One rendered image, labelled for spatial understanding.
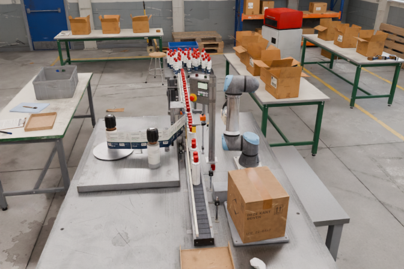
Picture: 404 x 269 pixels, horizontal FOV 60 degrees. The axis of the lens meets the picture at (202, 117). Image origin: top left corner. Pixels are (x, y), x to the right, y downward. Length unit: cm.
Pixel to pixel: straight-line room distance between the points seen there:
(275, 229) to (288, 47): 626
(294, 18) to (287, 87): 397
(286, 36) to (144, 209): 617
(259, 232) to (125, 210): 82
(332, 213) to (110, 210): 134
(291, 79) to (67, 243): 287
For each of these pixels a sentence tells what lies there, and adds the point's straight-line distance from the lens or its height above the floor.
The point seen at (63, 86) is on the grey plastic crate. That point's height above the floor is 95.
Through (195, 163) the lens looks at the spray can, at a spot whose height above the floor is 105.
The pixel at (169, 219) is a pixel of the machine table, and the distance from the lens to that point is 217.
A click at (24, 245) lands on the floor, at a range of 354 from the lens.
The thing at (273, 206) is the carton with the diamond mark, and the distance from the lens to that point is 190.
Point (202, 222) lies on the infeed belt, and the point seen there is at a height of 88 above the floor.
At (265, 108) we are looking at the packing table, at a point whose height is 68.
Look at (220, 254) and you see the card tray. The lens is 196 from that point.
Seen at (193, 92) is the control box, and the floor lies 137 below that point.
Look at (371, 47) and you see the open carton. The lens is 634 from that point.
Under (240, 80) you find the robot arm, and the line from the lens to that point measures 237.
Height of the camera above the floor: 223
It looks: 24 degrees down
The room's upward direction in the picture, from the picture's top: straight up
